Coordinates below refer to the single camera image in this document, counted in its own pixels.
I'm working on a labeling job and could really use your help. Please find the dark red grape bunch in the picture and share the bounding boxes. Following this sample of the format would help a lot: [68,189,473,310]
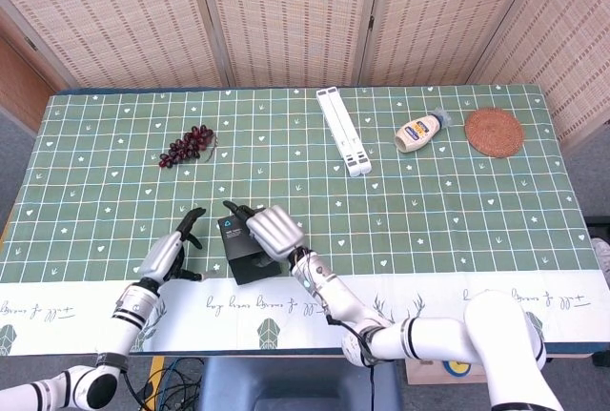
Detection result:
[158,124,220,169]

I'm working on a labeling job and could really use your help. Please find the tangled floor cables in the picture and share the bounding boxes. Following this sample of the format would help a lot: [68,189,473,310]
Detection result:
[128,356,206,411]

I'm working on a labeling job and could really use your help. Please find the white folding laptop stand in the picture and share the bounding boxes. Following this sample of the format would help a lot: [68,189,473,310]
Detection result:
[315,88,374,178]

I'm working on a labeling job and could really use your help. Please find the grey white sneaker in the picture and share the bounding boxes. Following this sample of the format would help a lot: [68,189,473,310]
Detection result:
[592,237,610,283]

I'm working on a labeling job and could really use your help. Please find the black cardboard box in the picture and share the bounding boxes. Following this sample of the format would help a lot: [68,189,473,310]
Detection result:
[216,214,292,286]

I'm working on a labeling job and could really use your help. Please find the plywood crate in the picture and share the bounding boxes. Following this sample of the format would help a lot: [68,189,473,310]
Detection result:
[404,358,487,386]

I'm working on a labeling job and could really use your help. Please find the round woven rattan coaster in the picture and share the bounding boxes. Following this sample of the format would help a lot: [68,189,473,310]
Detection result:
[464,106,526,159]

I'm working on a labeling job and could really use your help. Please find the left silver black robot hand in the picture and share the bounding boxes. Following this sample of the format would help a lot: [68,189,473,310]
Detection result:
[137,207,218,288]

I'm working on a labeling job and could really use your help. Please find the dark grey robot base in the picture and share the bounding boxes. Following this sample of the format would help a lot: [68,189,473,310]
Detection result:
[197,357,406,411]

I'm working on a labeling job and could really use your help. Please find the brown wooden door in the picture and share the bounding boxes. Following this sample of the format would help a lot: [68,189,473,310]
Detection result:
[0,36,56,135]

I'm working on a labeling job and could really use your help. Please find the mayonnaise squeeze bottle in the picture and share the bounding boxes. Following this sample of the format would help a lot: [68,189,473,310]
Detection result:
[394,108,453,154]

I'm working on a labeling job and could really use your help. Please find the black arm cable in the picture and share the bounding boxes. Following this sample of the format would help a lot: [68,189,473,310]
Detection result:
[326,315,382,411]

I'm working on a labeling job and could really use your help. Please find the woven bamboo folding screen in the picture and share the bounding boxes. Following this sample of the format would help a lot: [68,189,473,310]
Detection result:
[0,0,610,145]

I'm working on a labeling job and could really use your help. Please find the green checked tablecloth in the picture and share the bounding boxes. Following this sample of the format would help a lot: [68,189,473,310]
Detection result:
[0,85,610,358]

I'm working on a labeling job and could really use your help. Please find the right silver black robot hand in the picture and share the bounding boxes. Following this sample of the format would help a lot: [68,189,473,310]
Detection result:
[222,199,306,269]

